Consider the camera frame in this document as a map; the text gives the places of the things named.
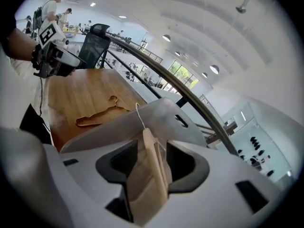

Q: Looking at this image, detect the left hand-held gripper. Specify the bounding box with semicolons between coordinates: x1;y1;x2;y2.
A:
33;20;88;78

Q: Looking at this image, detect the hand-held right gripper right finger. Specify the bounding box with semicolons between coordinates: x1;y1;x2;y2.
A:
165;140;283;225

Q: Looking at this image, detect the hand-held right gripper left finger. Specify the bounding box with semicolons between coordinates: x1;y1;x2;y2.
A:
42;139;139;225

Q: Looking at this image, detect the thin metal wire hanger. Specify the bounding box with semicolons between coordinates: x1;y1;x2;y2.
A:
75;95;131;128

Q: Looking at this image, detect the wooden clothes hanger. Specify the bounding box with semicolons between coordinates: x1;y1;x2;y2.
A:
128;103;173;225

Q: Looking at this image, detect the person's left forearm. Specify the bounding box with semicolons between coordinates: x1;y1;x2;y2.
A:
6;28;40;61

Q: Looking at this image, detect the black mesh office chair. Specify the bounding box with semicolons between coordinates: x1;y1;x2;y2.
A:
77;23;111;70

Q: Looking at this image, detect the person's black shirt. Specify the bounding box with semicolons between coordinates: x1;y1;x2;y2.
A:
0;8;17;57

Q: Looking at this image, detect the black metal balcony railing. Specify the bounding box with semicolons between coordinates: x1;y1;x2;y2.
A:
140;38;164;64

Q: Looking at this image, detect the black bead bracelet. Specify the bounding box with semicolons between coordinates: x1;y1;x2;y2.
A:
30;43;44;70

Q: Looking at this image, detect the group of black wall caps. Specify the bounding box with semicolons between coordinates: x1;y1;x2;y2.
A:
237;135;276;178

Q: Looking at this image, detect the glass entrance window wall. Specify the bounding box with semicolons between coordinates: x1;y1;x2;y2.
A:
167;60;200;90

